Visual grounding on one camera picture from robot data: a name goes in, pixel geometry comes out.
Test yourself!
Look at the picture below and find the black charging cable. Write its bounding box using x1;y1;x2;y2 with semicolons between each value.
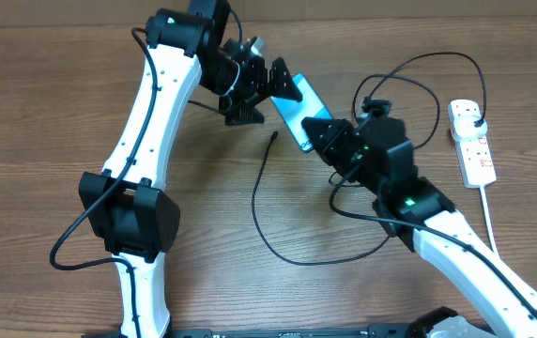
251;51;489;268

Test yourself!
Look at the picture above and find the white charger plug adapter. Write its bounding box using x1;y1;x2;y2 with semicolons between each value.
451;115;488;142

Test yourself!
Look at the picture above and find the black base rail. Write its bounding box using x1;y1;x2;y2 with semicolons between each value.
80;322;429;338

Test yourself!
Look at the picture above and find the white power strip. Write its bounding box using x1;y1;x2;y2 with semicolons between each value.
448;99;497;189

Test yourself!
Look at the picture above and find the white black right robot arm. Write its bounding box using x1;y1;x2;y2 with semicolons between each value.
301;116;537;337

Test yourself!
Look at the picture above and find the Samsung Galaxy smartphone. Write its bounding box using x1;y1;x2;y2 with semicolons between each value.
270;73;333;153

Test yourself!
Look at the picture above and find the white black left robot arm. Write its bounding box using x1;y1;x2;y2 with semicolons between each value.
78;0;302;337

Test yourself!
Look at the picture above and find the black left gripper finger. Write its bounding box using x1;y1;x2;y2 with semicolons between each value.
224;105;265;126
268;57;302;102

